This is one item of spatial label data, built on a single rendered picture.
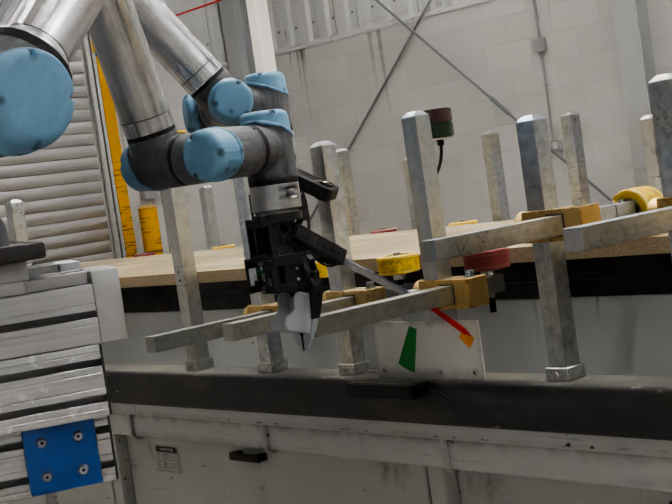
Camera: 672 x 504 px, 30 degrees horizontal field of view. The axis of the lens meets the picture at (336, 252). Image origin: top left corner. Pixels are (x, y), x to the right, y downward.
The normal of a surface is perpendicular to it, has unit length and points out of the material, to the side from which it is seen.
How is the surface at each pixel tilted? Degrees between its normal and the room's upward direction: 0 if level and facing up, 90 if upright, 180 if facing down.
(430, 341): 90
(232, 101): 90
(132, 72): 101
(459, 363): 90
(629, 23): 90
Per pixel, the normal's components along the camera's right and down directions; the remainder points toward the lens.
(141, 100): 0.22, 0.21
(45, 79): 0.76, 0.02
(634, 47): -0.68, 0.14
